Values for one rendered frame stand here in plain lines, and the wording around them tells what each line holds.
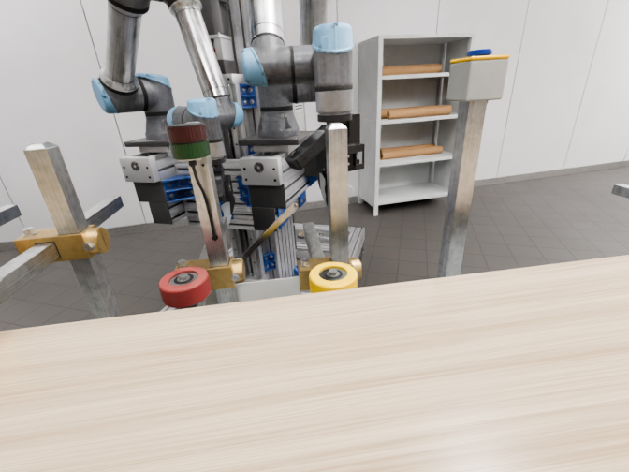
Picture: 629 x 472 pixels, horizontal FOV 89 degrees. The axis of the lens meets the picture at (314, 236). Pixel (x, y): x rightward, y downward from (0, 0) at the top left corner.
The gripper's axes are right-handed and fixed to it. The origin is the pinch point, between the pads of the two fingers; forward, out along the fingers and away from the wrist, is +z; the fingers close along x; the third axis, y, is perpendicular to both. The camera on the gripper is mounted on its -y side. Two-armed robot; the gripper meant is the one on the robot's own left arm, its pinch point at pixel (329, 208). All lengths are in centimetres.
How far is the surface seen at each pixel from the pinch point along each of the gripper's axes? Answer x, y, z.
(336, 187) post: -9.2, -3.4, -7.5
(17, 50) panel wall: 289, -102, -63
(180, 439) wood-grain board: -37, -37, 4
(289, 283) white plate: -1.9, -12.1, 15.0
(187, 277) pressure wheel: -8.4, -32.7, 3.0
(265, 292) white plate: 0.0, -17.4, 16.8
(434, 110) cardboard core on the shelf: 170, 210, 0
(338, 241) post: -9.2, -3.3, 3.8
